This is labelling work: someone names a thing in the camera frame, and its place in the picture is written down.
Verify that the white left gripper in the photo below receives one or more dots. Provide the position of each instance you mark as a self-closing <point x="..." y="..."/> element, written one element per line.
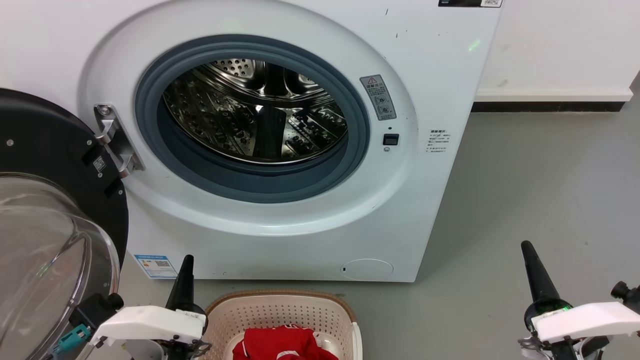
<point x="150" y="322"/>

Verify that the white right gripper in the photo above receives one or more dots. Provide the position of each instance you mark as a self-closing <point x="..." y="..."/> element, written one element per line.
<point x="585" y="317"/>

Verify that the red garment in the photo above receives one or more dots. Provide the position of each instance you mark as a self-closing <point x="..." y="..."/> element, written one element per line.
<point x="280" y="345"/>

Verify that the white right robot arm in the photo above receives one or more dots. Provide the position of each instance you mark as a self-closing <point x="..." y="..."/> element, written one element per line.
<point x="595" y="350"/>

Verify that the beige perforated laundry basket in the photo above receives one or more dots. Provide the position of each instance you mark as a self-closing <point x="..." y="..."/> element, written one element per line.
<point x="280" y="310"/>

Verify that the silver metal door hinge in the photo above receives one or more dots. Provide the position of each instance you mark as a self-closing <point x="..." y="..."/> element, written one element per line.
<point x="117" y="142"/>

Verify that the steel washer drum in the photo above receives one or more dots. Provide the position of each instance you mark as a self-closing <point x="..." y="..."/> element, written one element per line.
<point x="225" y="120"/>

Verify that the washing machine door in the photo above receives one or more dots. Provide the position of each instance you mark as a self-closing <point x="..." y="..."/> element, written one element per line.
<point x="50" y="140"/>

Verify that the blue energy label sticker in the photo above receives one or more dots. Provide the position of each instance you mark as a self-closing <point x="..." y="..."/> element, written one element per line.
<point x="156" y="266"/>

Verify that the white front-load washing machine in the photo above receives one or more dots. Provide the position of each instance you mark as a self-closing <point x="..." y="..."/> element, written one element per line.
<point x="425" y="200"/>

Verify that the round white filter cover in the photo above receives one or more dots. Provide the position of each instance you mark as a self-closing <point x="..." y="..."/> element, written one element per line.
<point x="367" y="269"/>

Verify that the black door latch socket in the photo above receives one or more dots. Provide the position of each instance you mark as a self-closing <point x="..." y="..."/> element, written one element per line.
<point x="390" y="139"/>

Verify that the grey warning sticker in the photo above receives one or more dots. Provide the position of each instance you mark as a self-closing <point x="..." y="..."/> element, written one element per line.
<point x="378" y="97"/>

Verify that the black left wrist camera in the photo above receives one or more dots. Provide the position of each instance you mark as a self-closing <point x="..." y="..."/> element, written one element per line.
<point x="97" y="310"/>

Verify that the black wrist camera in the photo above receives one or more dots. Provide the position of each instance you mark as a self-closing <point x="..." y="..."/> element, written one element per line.
<point x="97" y="310"/>
<point x="627" y="295"/>

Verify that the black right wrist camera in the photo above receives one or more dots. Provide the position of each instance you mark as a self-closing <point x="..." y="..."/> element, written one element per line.
<point x="627" y="295"/>

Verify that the black wall skirting strip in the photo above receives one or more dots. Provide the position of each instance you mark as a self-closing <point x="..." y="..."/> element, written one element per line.
<point x="547" y="106"/>

